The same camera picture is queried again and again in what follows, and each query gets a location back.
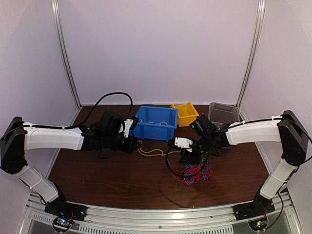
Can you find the aluminium frame post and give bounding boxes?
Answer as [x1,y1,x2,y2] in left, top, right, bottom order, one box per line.
[236,0,266,109]
[51,0,82,109]

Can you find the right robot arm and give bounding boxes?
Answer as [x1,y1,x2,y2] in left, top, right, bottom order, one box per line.
[173,110,312,215]

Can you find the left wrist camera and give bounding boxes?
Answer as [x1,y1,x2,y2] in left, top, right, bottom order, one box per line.
[119,117,138,138]

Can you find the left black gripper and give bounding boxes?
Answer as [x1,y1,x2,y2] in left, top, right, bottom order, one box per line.
[102,133,141,154]

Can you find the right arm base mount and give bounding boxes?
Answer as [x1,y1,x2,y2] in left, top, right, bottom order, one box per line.
[233,195,275,220]

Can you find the aluminium front rail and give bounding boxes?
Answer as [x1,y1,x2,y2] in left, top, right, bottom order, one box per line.
[17,192,303,234]

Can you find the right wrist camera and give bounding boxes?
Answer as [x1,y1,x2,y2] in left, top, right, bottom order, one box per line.
[168,137,193,149]

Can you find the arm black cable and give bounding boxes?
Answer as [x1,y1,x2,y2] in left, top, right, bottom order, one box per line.
[164,146,213,177]
[80,91,134,127]

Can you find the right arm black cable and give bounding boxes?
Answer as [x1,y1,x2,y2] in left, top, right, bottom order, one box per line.
[164,146,213,177]

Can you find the blue plastic bin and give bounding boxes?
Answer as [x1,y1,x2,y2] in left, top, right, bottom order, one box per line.
[130,106,178,141]

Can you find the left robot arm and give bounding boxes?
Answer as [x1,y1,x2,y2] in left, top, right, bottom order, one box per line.
[0,112,140,216]

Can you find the yellow plastic bin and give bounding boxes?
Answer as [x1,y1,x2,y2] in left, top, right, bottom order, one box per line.
[171,102,199,127]

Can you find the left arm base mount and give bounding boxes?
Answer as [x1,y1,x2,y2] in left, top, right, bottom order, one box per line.
[44,184,87,221]

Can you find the right aluminium frame post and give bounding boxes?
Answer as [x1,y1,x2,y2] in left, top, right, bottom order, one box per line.
[236,0,266,109]

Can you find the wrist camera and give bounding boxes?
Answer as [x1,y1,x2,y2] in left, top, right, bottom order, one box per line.
[119,117,138,138]
[168,137,193,149]

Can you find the left aluminium frame post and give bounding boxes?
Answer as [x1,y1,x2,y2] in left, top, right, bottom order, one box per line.
[51,0,82,109]

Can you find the clear grey plastic container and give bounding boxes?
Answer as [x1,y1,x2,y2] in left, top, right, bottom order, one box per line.
[208,102,240,126]

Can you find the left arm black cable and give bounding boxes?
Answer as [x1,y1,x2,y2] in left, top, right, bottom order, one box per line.
[80,91,134,127]

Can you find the red cable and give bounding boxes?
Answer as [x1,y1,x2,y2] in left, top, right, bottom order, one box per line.
[174,164,214,186]

